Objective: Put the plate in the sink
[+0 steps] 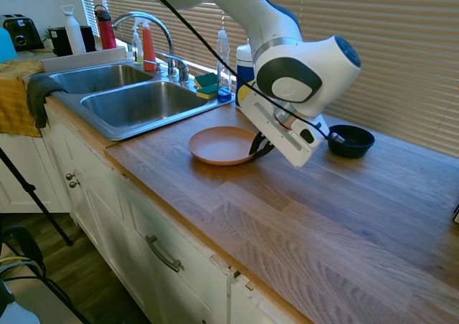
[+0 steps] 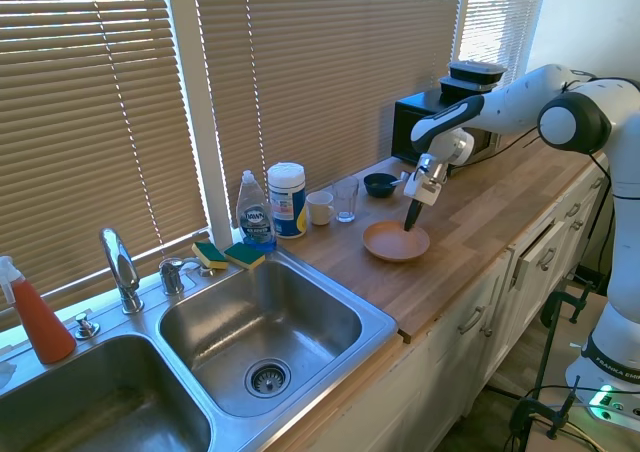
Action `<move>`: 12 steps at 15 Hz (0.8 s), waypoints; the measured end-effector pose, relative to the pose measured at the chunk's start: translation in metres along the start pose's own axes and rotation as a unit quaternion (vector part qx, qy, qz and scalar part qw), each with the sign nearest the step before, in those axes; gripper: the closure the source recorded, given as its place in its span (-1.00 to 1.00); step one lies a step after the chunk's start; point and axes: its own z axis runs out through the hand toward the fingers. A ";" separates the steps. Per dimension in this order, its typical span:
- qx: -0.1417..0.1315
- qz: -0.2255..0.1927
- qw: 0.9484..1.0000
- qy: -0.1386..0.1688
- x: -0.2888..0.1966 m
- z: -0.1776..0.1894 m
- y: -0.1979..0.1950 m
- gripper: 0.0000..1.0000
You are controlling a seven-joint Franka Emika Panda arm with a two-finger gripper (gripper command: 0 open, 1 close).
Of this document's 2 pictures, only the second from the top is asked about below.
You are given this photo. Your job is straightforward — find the black microwave oven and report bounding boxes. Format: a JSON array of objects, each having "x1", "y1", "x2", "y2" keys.
[{"x1": 390, "y1": 89, "x2": 502, "y2": 169}]

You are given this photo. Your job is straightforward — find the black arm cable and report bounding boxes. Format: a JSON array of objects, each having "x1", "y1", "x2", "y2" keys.
[{"x1": 494, "y1": 70, "x2": 617, "y2": 186}]

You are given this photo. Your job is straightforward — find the yellow green sponge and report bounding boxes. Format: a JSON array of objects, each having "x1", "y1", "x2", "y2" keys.
[
  {"x1": 223, "y1": 241, "x2": 267, "y2": 271},
  {"x1": 191, "y1": 241, "x2": 230, "y2": 271}
]

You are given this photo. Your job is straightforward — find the chrome side sprayer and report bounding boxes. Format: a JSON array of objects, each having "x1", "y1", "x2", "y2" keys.
[{"x1": 158, "y1": 257, "x2": 202, "y2": 296}]

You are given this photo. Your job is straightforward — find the black metal clamp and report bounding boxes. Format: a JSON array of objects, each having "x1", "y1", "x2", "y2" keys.
[
  {"x1": 508, "y1": 375, "x2": 582, "y2": 442},
  {"x1": 541, "y1": 280, "x2": 607, "y2": 324}
]

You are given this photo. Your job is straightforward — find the sink drain strainer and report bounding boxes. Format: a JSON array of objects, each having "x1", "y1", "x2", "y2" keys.
[{"x1": 244, "y1": 357, "x2": 292, "y2": 399}]

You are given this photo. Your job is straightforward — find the clear drinking glass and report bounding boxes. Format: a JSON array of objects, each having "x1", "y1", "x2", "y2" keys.
[{"x1": 331, "y1": 175, "x2": 361, "y2": 224}]

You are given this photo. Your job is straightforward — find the black plastic food container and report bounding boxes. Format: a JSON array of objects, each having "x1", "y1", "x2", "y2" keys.
[
  {"x1": 447, "y1": 60, "x2": 509, "y2": 86},
  {"x1": 438, "y1": 75, "x2": 497, "y2": 106}
]

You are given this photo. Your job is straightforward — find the stainless steel double sink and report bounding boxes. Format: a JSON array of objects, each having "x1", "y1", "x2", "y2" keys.
[{"x1": 0, "y1": 244, "x2": 400, "y2": 452}]

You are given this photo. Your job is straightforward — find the white kitchen cabinet unit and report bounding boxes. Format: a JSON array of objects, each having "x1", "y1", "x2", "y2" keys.
[{"x1": 269, "y1": 157, "x2": 612, "y2": 452}]

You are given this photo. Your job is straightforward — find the narrow beige window blind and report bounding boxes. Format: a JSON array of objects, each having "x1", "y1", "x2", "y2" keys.
[{"x1": 459, "y1": 0, "x2": 549, "y2": 74}]

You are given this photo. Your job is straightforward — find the orange spray bottle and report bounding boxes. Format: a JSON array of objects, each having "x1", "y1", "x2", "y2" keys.
[{"x1": 0, "y1": 255, "x2": 78, "y2": 366}]

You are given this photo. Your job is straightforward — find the wide beige window blind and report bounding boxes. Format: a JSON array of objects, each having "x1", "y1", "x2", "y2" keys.
[{"x1": 0, "y1": 0, "x2": 212, "y2": 331}]

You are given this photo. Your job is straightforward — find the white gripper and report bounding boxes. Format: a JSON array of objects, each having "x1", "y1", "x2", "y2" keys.
[{"x1": 403, "y1": 168, "x2": 446, "y2": 233}]

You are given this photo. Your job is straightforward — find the brown shallow plate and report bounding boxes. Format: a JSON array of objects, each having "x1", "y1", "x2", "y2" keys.
[{"x1": 362, "y1": 219, "x2": 432, "y2": 264}]

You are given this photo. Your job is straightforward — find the Dawn dish soap bottle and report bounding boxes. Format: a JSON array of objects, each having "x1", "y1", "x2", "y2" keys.
[{"x1": 235, "y1": 169, "x2": 278, "y2": 252}]

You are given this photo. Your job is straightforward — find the medium beige window blind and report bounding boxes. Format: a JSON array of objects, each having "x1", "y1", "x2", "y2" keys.
[{"x1": 191, "y1": 0, "x2": 467, "y2": 209}]

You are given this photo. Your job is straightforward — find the dark blue bowl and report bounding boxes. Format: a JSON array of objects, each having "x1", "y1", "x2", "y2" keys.
[{"x1": 362, "y1": 172, "x2": 399, "y2": 199}]

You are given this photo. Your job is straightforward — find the white ceramic mug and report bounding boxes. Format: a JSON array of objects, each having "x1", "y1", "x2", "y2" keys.
[{"x1": 305, "y1": 190, "x2": 336, "y2": 227}]

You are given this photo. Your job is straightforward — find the white wipes canister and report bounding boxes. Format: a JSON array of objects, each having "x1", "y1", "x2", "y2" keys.
[{"x1": 266, "y1": 161, "x2": 308, "y2": 240}]

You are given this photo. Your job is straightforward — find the small chrome sink knob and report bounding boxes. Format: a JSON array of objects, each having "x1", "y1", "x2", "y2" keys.
[{"x1": 74, "y1": 312, "x2": 101, "y2": 341}]

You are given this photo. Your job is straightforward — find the chrome faucet spout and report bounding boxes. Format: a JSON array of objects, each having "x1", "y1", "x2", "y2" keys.
[{"x1": 98, "y1": 227, "x2": 146, "y2": 315}]

